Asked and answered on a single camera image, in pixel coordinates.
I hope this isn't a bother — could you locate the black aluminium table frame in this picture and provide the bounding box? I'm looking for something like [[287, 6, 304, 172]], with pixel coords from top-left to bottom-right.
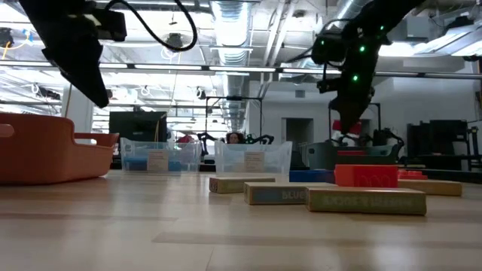
[[413, 168, 482, 184]]

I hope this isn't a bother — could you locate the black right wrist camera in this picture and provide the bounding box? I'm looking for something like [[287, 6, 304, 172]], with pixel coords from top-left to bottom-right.
[[310, 30, 346, 65]]

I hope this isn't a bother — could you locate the black monitor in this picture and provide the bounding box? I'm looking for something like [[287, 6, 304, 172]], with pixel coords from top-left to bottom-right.
[[108, 111, 168, 143]]

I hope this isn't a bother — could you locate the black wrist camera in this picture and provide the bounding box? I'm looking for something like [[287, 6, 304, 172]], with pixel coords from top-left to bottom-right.
[[87, 8, 128, 42], [310, 30, 346, 65]]

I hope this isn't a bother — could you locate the orange plastic bin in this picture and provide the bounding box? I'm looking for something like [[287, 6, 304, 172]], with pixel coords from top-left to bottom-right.
[[0, 112, 120, 185]]

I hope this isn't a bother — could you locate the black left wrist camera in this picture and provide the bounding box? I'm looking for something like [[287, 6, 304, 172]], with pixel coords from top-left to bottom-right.
[[87, 8, 128, 42]]

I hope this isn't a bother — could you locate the black metal stand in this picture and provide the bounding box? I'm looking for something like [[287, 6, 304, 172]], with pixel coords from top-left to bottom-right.
[[466, 126, 482, 170]]

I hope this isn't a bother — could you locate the black station frame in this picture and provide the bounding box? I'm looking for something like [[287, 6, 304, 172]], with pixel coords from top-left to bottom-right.
[[328, 101, 382, 145], [204, 96, 264, 146]]

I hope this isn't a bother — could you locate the black shelf unit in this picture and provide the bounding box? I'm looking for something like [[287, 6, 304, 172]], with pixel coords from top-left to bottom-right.
[[406, 120, 470, 170]]

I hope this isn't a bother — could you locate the person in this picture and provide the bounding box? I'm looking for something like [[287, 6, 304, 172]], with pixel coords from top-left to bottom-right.
[[224, 131, 246, 145]]

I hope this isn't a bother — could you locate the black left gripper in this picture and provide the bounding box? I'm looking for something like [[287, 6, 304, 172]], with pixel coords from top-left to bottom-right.
[[18, 0, 110, 109]]

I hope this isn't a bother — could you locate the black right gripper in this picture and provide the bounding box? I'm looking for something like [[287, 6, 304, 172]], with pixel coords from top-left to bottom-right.
[[331, 26, 381, 135]]

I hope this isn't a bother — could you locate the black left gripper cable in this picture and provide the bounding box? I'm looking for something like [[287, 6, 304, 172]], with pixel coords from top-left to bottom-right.
[[104, 0, 199, 53]]

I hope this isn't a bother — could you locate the long ceiling light bar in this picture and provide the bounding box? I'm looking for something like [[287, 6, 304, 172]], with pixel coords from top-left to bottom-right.
[[0, 59, 482, 80]]

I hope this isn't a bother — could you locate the black hanging cable reel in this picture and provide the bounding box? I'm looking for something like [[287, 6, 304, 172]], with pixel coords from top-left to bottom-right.
[[165, 32, 185, 50]]

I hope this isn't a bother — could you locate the clear plastic bin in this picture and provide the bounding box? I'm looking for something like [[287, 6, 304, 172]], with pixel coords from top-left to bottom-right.
[[214, 140, 294, 175], [119, 137, 203, 173]]

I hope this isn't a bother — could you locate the wooden block blue label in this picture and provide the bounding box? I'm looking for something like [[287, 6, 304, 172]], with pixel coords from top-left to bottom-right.
[[243, 181, 339, 206]]

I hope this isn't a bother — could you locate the teal plastic bin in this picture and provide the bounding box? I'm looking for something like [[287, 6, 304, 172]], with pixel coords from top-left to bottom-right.
[[305, 142, 401, 170]]

